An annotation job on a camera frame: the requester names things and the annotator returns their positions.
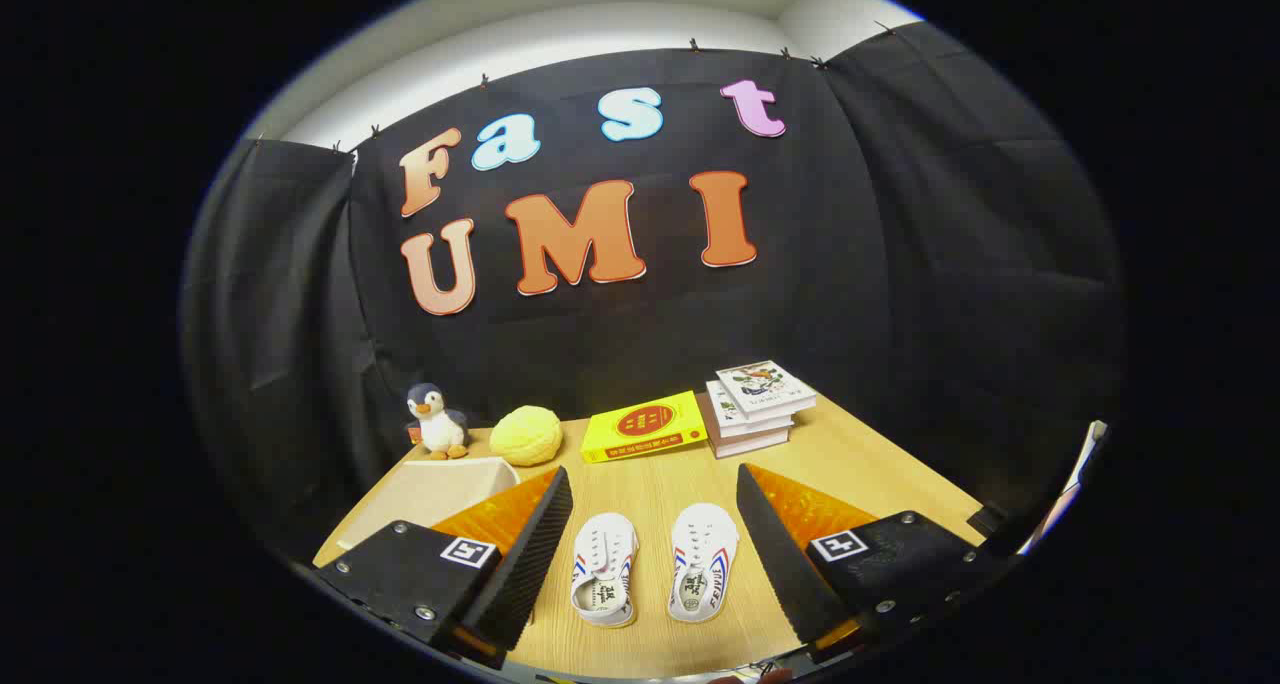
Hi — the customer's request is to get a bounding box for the black backdrop cloth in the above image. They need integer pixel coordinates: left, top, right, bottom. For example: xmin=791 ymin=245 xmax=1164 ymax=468
xmin=180 ymin=22 xmax=1126 ymax=565

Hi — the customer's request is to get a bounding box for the white canvas shoe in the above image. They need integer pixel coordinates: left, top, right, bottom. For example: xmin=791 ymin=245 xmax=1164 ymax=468
xmin=667 ymin=503 xmax=741 ymax=624
xmin=570 ymin=512 xmax=641 ymax=629

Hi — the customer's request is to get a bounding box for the beige fabric storage box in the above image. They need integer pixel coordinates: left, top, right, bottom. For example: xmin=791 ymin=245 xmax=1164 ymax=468
xmin=335 ymin=456 xmax=522 ymax=551

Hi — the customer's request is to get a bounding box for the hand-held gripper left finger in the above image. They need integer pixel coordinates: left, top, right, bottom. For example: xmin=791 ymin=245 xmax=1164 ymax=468
xmin=313 ymin=466 xmax=575 ymax=665

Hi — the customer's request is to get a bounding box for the yellow round plush ball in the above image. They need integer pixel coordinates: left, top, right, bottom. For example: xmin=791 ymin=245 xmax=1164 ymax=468
xmin=489 ymin=405 xmax=564 ymax=467

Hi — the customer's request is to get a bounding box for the white book with colourful cover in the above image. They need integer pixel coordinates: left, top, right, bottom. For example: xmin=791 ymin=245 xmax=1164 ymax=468
xmin=716 ymin=360 xmax=817 ymax=422

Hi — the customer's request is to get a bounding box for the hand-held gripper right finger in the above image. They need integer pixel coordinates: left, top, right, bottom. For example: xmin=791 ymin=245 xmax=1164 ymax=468
xmin=736 ymin=463 xmax=1011 ymax=665

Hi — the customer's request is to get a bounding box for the penguin plush toy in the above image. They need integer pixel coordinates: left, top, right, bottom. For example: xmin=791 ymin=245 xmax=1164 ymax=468
xmin=405 ymin=382 xmax=471 ymax=461

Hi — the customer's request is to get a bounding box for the yellow book with red circle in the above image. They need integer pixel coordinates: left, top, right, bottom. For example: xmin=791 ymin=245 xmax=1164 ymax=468
xmin=581 ymin=391 xmax=709 ymax=464

